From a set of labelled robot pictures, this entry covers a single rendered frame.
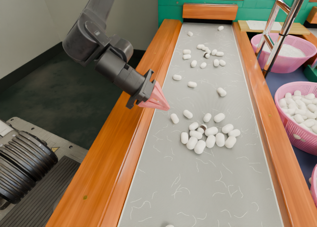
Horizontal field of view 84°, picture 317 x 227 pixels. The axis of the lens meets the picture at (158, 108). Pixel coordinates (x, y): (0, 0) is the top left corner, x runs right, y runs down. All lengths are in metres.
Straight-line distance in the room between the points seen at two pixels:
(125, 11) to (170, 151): 2.00
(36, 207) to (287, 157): 0.77
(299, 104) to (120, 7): 2.00
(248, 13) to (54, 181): 1.28
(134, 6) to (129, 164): 1.97
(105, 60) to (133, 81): 0.07
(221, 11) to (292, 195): 0.96
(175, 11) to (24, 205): 1.19
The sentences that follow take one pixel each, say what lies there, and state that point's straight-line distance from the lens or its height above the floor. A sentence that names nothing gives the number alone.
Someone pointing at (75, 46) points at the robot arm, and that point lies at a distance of 0.41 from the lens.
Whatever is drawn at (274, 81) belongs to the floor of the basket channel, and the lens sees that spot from 0.91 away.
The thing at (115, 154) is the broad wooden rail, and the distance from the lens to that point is 0.44.
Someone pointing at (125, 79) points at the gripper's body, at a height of 0.90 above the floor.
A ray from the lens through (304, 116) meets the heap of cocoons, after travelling 0.68.
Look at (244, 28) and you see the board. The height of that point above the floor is 0.78.
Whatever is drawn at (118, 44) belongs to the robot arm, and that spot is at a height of 0.94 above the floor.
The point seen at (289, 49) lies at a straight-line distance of 1.08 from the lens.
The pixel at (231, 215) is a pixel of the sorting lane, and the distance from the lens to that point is 0.42.
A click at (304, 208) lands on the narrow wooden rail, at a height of 0.76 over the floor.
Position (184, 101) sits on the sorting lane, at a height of 0.74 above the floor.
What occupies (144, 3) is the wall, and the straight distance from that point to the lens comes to 2.19.
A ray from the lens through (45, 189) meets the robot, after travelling 0.81.
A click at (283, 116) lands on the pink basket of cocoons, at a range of 0.62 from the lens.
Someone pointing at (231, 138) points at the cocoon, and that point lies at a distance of 0.48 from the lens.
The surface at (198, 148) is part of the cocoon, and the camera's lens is 0.44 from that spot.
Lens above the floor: 1.12
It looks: 44 degrees down
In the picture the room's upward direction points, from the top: 2 degrees counter-clockwise
